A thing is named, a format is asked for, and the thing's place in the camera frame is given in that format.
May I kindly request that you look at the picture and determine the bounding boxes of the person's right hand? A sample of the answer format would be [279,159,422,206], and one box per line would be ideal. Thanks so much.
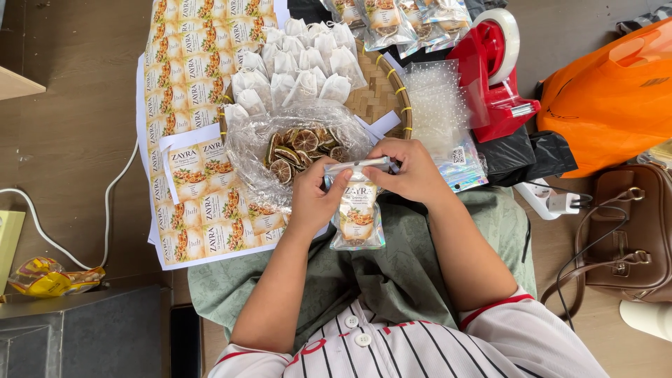
[362,138,459,211]

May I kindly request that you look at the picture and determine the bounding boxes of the person's left hand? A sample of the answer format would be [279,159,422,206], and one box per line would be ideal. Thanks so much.
[287,157,354,238]

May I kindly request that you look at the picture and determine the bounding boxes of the clear labelled pouch of dried fruit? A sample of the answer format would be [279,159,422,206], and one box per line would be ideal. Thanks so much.
[323,156,392,251]

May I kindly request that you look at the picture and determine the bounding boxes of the empty holographic pouch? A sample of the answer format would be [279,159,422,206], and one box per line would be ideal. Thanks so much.
[433,130,489,193]

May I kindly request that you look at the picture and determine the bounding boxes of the clear bag of dried citrus slices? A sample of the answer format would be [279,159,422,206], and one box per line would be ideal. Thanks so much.
[225,101,375,213]

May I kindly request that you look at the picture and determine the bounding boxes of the white paper strips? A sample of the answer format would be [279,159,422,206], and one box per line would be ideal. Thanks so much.
[354,110,402,148]

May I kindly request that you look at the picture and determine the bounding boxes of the stack of empty dotted clear pouches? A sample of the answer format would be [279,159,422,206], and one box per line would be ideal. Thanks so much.
[400,59,491,158]

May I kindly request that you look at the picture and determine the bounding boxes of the green patterned trousers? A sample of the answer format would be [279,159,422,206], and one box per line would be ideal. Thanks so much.
[187,186,538,354]

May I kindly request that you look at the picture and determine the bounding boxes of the round woven bamboo tray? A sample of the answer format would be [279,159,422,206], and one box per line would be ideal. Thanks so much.
[219,38,413,158]

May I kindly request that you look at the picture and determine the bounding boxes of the black plastic bag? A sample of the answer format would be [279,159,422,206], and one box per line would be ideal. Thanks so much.
[472,125,579,188]

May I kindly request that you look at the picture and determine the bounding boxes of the red tape dispenser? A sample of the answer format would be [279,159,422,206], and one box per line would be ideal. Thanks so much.
[446,20,541,144]

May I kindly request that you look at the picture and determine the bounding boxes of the small cut strip of labels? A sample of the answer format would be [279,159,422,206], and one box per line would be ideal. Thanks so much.
[159,124,249,205]

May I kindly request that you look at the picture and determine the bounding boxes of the white power strip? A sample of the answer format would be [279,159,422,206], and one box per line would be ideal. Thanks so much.
[513,178,565,221]

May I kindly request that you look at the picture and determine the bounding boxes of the pile of white tea bags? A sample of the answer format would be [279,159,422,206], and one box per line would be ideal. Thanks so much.
[223,18,368,125]

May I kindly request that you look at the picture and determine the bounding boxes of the filled clear labelled pouch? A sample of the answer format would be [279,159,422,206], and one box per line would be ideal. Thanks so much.
[358,0,419,52]
[397,0,452,60]
[321,0,367,29]
[422,0,473,53]

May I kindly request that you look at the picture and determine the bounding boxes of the white charger plug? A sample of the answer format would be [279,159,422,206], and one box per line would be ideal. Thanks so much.
[547,192,593,215]

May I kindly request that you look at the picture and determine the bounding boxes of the white tape roll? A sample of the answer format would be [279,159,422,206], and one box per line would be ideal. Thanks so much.
[471,8,521,87]

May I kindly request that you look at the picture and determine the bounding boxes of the white striped jersey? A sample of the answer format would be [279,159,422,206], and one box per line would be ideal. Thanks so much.
[207,286,611,378]

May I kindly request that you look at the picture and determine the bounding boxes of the large sheet of printed labels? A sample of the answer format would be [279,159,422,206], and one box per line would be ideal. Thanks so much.
[135,0,330,272]

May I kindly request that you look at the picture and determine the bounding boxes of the orange shopping bag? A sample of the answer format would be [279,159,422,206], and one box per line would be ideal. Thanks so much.
[536,17,672,179]

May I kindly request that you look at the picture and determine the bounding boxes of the brown leather handbag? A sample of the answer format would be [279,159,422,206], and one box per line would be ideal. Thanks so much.
[541,163,672,321]

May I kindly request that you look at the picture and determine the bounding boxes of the dark grey box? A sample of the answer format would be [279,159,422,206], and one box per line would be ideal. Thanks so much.
[0,285,173,378]

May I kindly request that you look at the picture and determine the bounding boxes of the white round container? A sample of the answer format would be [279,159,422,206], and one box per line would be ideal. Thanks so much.
[619,299,672,343]

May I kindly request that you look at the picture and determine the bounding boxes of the yellow snack wrapper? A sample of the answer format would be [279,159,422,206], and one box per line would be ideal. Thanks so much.
[7,256,106,299]

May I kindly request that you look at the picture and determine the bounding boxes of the striped black white cloth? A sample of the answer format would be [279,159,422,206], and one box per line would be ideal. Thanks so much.
[615,4,672,36]

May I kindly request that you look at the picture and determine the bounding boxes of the pale yellow box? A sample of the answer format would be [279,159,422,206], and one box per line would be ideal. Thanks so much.
[0,210,26,296]

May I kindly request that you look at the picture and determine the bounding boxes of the wooden shelf board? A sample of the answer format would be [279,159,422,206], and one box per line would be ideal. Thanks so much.
[0,65,47,102]

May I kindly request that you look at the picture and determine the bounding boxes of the black charger cable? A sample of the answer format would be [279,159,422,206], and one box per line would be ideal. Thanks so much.
[527,181,630,333]

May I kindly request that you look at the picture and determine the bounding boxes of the white power cable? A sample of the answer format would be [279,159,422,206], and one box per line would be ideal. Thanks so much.
[0,138,140,271]

